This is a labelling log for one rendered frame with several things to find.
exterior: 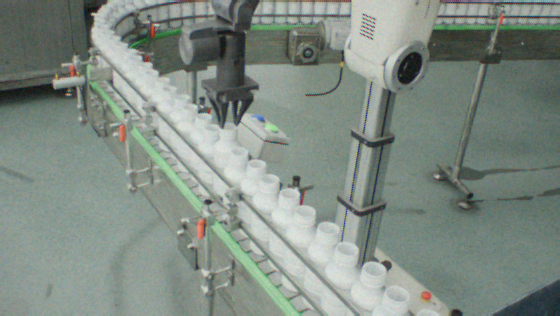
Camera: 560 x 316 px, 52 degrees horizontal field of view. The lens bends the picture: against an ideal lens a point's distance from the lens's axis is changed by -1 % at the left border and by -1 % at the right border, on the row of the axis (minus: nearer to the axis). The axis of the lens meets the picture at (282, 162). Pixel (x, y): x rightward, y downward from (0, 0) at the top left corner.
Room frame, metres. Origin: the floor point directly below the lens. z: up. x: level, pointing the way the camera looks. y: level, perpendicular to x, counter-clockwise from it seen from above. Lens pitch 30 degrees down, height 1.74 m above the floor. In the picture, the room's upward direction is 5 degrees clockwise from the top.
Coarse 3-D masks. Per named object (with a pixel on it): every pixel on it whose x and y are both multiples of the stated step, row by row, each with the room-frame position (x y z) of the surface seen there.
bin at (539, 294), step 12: (540, 288) 0.95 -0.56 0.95; (552, 288) 0.98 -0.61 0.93; (516, 300) 0.90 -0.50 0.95; (528, 300) 0.93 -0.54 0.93; (540, 300) 0.96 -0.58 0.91; (552, 300) 0.99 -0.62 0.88; (492, 312) 0.86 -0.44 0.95; (504, 312) 0.88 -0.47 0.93; (516, 312) 0.91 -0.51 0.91; (528, 312) 0.94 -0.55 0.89; (540, 312) 0.97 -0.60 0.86; (552, 312) 1.00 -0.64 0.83
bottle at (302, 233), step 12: (300, 216) 0.83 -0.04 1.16; (312, 216) 0.83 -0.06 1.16; (288, 228) 0.85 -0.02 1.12; (300, 228) 0.83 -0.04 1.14; (312, 228) 0.83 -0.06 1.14; (300, 240) 0.82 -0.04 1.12; (312, 240) 0.82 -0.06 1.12; (288, 252) 0.82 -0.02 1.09; (288, 264) 0.82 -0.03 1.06; (300, 264) 0.81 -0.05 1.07; (300, 276) 0.81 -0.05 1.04; (288, 288) 0.82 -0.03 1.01
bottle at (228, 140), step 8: (224, 128) 1.10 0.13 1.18; (232, 128) 1.10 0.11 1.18; (224, 136) 1.07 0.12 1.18; (232, 136) 1.07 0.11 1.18; (216, 144) 1.08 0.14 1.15; (224, 144) 1.07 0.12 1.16; (232, 144) 1.07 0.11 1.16; (240, 144) 1.09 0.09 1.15; (216, 152) 1.07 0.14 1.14; (224, 152) 1.06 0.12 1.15; (216, 160) 1.07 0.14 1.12; (224, 160) 1.06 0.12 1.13; (224, 168) 1.06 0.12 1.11; (216, 176) 1.07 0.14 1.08; (216, 184) 1.07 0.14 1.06; (216, 192) 1.07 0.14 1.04
